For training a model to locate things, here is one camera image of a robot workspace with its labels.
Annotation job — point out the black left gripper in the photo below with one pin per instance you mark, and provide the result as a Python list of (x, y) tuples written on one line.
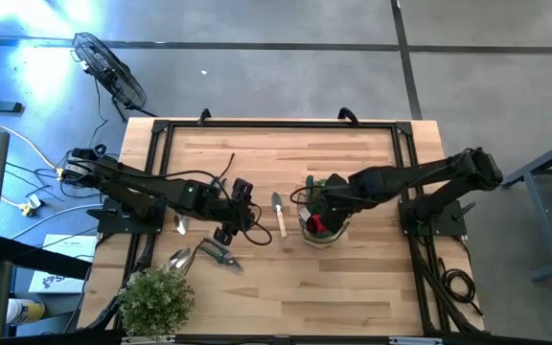
[(237, 206)]

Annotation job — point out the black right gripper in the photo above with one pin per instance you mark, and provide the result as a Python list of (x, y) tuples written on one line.
[(336, 201)]

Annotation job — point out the red garden gloves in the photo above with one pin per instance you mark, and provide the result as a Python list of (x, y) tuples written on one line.
[(315, 224)]

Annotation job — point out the green spray bottle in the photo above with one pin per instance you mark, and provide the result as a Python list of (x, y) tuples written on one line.
[(310, 183)]

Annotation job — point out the beige green gardening bag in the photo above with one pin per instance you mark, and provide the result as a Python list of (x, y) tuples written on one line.
[(324, 242)]

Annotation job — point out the green pruning shears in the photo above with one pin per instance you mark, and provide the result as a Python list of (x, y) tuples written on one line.
[(216, 251)]

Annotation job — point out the silver garden trowel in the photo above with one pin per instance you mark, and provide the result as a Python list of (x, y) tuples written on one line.
[(181, 224), (180, 259)]

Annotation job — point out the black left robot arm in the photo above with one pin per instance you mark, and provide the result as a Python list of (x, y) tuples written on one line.
[(127, 177)]

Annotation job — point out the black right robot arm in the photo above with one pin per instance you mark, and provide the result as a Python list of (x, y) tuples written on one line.
[(424, 172)]

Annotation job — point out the black table clamp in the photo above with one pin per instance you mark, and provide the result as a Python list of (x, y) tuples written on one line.
[(203, 114), (350, 114)]

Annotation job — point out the artificial green potted plant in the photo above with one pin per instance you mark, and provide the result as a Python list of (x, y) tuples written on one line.
[(156, 302)]

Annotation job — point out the white blue strip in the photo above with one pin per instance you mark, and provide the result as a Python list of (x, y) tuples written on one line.
[(415, 341)]

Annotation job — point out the white printed box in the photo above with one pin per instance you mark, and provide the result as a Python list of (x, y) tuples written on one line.
[(72, 244)]

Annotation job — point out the black floor fan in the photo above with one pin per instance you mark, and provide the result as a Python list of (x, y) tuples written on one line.
[(108, 72)]

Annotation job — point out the black diagonal beam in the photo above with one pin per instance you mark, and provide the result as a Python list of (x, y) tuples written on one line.
[(41, 259)]

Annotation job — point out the white yellow power plug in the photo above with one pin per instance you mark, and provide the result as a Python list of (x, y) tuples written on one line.
[(30, 206)]

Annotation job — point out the yellow white can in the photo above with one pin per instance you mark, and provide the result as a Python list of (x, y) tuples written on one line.
[(24, 311)]

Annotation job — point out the black table frame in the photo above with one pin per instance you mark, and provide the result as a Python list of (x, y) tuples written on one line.
[(281, 123)]

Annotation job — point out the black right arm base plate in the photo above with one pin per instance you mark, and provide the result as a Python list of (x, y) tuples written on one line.
[(448, 225)]

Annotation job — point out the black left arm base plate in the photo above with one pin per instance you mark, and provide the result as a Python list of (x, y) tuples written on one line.
[(113, 225)]

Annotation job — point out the blue grey metal bench frame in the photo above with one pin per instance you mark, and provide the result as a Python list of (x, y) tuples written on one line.
[(542, 220)]

